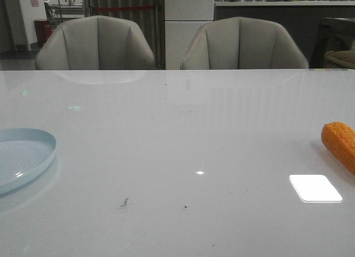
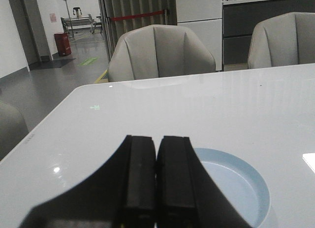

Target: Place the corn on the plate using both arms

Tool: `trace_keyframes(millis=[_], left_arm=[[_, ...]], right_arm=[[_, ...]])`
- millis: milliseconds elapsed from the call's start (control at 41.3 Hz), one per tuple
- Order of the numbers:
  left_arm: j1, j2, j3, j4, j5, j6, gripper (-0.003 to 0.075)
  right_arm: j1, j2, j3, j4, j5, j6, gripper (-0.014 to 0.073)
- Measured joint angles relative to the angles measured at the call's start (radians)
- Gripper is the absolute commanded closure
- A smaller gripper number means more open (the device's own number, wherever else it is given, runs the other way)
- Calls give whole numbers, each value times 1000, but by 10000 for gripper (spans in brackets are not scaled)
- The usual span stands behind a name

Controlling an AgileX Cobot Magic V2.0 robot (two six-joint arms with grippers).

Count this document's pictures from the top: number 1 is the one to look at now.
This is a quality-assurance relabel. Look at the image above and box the white cabinet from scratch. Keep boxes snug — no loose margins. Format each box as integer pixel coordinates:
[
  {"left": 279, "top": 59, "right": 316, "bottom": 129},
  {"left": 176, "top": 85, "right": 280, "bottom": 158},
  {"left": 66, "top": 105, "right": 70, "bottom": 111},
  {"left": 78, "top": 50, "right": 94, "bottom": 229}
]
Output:
[{"left": 164, "top": 0, "right": 214, "bottom": 70}]

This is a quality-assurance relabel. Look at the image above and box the right beige upholstered chair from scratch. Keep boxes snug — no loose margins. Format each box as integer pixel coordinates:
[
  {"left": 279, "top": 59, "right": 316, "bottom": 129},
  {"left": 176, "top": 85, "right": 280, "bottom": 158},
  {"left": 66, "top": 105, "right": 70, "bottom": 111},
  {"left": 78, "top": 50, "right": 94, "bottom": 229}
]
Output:
[{"left": 180, "top": 17, "right": 308, "bottom": 70}]

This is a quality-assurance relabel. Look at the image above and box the red trash bin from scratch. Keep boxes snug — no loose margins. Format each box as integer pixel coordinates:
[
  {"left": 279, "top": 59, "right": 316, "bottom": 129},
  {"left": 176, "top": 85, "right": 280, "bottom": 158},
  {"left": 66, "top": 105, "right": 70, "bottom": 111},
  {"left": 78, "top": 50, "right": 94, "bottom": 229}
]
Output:
[{"left": 34, "top": 19, "right": 52, "bottom": 47}]

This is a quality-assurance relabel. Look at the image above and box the red barrier belt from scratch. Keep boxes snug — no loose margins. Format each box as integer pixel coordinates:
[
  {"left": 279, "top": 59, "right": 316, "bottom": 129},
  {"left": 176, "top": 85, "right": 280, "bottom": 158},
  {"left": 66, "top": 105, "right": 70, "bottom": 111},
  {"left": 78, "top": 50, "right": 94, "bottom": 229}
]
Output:
[{"left": 92, "top": 5, "right": 155, "bottom": 12}]

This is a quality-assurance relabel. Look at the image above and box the olive cushion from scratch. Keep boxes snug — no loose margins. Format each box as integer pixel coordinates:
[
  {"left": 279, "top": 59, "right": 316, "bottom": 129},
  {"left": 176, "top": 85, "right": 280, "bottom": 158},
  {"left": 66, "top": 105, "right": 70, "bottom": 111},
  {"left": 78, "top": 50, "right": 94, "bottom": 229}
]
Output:
[{"left": 324, "top": 50, "right": 354, "bottom": 69}]

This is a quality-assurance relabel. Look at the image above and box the dark grey counter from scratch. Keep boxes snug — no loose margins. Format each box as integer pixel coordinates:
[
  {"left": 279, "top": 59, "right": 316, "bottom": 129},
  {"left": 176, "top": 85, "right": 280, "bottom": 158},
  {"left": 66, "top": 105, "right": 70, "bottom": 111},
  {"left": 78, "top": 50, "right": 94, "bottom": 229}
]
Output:
[{"left": 215, "top": 2, "right": 354, "bottom": 64}]

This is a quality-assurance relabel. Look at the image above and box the beige upholstered chair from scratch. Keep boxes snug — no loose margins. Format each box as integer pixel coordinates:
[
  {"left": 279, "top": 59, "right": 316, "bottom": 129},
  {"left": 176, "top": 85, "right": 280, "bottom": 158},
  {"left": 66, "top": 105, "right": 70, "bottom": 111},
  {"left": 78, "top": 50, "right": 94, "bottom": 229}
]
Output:
[
  {"left": 35, "top": 16, "right": 155, "bottom": 70},
  {"left": 180, "top": 17, "right": 308, "bottom": 70}
]

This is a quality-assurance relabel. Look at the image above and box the left beige upholstered chair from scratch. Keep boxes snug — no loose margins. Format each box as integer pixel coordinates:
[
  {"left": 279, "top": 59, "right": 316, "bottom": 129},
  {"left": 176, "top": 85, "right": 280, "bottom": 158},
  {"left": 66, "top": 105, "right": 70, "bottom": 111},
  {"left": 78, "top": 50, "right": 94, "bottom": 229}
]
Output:
[{"left": 35, "top": 16, "right": 155, "bottom": 70}]

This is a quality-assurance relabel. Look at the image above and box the orange toy corn cob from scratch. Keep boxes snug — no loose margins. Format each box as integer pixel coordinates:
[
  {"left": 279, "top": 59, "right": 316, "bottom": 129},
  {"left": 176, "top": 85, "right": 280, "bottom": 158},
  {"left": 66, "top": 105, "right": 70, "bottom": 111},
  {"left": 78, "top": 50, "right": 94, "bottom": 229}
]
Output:
[{"left": 321, "top": 122, "right": 354, "bottom": 174}]

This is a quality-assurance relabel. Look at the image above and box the light blue round plate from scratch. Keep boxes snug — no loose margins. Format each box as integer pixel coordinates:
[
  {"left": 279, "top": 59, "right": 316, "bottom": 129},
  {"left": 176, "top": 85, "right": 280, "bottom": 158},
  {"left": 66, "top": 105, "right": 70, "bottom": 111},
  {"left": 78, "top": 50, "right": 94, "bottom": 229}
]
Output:
[{"left": 1, "top": 128, "right": 57, "bottom": 195}]

